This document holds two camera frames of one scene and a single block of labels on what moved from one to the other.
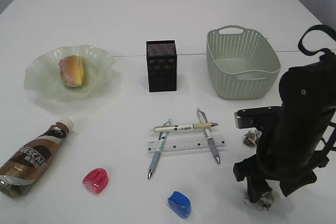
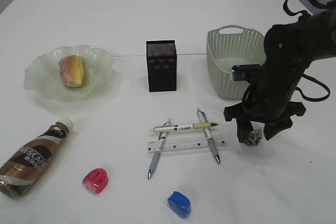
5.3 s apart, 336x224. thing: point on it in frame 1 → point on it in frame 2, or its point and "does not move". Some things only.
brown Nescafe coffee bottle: x=20 y=171 does not move
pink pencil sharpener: x=96 y=180 does not move
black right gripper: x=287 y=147 → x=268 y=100
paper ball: x=251 y=137 does not move
